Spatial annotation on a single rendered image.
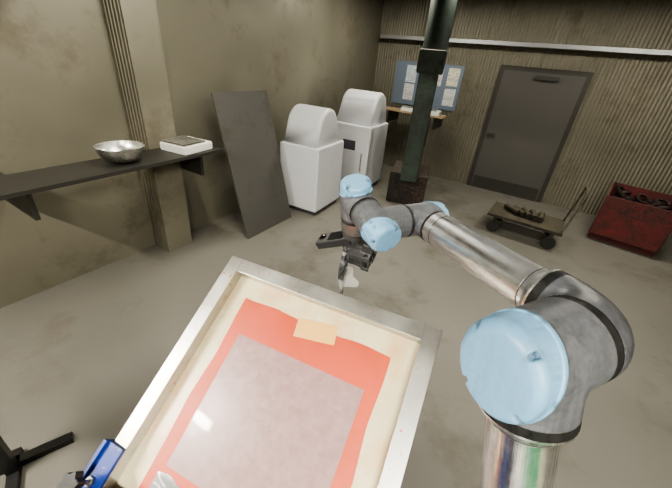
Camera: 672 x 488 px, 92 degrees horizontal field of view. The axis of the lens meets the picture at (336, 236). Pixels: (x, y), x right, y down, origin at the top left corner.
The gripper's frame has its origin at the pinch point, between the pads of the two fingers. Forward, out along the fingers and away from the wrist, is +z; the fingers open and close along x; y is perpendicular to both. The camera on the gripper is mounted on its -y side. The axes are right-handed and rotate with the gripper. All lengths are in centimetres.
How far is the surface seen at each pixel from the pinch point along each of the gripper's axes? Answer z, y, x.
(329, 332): -6.2, 4.6, -23.0
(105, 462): 0, -27, -65
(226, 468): 3, -4, -55
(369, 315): -11.2, 12.8, -17.7
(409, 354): -6.8, 23.9, -21.0
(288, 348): -4.3, -3.3, -29.9
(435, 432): 162, 49, 21
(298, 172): 173, -194, 268
